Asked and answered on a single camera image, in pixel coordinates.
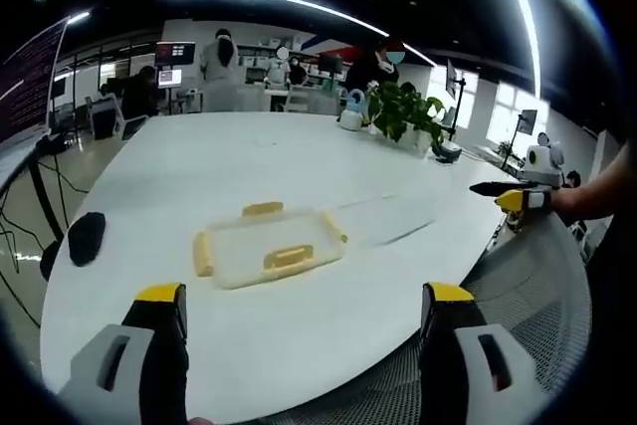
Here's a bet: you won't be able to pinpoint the green potted plant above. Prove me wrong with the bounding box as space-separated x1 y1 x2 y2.
364 80 448 155

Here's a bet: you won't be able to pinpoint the background computer monitor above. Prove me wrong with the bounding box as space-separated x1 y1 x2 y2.
154 40 199 68
156 69 184 89

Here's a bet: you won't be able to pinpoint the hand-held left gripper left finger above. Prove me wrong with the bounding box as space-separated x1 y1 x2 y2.
58 283 191 425

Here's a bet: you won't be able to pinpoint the clear container with yellow buckles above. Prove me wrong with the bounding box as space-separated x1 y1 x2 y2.
191 200 349 291

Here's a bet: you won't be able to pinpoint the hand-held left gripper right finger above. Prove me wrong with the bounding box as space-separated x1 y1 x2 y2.
419 281 544 425

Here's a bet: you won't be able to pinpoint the black cloth pouch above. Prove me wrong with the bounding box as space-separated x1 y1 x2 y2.
68 211 109 268

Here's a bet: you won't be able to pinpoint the large dark text screen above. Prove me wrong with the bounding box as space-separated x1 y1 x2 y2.
0 15 72 145

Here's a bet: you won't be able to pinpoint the white and blue kettle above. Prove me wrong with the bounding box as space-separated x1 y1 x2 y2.
336 88 370 133

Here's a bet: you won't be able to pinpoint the white office chair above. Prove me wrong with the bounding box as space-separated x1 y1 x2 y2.
120 113 150 141

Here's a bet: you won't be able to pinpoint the black floor cables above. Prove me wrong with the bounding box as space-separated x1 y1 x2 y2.
0 145 94 331

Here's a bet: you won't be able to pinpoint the grey mesh office chair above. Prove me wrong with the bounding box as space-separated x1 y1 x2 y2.
278 215 594 425

